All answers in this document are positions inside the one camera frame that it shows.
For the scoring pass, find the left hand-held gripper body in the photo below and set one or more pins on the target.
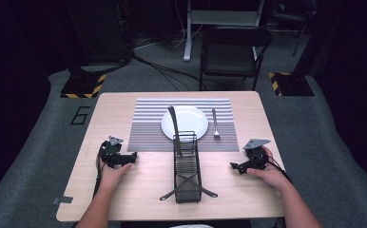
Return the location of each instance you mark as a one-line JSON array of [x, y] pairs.
[[111, 155]]

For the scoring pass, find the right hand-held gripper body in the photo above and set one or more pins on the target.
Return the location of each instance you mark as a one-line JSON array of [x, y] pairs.
[[257, 155]]

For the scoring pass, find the person's left hand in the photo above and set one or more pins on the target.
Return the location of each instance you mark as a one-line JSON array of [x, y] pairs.
[[112, 177]]

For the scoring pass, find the person's right hand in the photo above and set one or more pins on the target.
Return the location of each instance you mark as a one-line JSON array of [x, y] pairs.
[[272, 175]]

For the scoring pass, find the grey striped placemat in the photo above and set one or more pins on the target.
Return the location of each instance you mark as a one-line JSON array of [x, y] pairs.
[[146, 133]]

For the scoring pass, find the metal fork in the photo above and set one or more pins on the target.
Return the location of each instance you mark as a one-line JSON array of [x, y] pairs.
[[215, 126]]

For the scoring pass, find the black tape floor marking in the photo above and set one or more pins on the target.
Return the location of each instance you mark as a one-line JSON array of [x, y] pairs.
[[80, 115]]

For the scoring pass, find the white round plate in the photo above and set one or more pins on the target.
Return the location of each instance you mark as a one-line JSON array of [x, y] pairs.
[[191, 122]]

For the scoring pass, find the grey tape strip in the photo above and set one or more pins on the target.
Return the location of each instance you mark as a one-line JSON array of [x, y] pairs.
[[62, 200]]

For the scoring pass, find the black stand base striped tape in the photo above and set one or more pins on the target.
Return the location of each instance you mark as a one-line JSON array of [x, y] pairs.
[[81, 86], [292, 84]]

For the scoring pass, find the black folding chair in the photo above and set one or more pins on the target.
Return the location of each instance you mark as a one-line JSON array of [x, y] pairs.
[[232, 57]]

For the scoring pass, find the white desk frame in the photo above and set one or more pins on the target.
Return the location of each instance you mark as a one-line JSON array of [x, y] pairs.
[[189, 31]]

